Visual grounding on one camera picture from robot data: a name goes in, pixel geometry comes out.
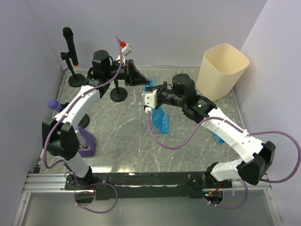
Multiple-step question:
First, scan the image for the cream plastic trash bin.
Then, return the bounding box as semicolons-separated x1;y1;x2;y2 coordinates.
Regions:
196;43;249;101

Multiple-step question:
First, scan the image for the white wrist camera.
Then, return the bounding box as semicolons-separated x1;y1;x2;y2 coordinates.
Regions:
141;90;158;113
120;41;133;57

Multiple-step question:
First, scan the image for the purple wedge holder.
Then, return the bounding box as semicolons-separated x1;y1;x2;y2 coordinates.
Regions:
75;126;96;158

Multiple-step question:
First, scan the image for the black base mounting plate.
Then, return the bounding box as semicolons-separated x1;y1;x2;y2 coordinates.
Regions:
64;171;232;201

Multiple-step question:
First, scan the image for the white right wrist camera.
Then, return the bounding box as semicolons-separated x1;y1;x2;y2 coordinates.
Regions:
141;90;158;113

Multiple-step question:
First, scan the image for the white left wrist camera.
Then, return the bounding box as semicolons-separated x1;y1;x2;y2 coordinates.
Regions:
120;41;133;57

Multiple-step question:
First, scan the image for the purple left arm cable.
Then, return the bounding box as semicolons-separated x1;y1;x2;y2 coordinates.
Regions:
43;35;129;214

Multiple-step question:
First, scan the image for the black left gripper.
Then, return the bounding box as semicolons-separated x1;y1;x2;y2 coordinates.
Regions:
105;60;150;87

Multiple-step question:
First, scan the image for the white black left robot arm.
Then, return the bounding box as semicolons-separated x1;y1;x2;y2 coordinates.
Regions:
42;47;150;189

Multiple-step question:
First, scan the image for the aluminium rail frame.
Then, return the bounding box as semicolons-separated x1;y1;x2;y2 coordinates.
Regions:
23;173;270;193

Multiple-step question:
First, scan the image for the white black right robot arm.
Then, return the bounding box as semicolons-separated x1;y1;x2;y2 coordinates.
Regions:
144;73;276;188

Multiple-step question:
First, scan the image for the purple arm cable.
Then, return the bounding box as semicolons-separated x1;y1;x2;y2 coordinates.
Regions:
148;110;301;210
43;35;129;214

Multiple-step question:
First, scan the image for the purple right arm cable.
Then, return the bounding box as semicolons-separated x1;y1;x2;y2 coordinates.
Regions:
148;110;301;210

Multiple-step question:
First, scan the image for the purple microphone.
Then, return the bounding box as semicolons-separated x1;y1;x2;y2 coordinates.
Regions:
47;98;63;112

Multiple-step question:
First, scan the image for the blue plastic trash bag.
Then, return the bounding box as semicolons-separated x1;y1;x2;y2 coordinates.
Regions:
143;79;169;134

